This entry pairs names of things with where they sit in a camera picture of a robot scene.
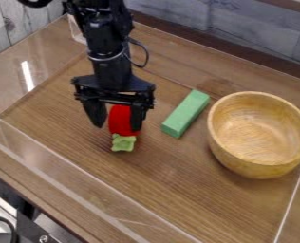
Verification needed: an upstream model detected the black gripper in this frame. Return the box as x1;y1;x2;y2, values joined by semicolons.
71;50;156;132

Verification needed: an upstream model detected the red felt strawberry toy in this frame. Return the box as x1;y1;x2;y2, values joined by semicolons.
109;104;140;152

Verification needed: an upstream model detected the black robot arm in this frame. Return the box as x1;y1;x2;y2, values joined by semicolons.
67;0;156;131

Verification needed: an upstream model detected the green rectangular block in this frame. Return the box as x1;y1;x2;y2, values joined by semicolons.
162;90;210;138

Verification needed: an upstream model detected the light wooden bowl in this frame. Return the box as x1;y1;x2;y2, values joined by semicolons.
208;91;300;179

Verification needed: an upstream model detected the black equipment bottom left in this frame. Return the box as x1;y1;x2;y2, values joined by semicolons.
0;213;62;243

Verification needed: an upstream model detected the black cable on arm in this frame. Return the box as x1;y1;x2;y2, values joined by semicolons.
125;36;152;69

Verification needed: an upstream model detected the clear acrylic tray enclosure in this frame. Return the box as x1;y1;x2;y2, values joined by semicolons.
0;19;300;243

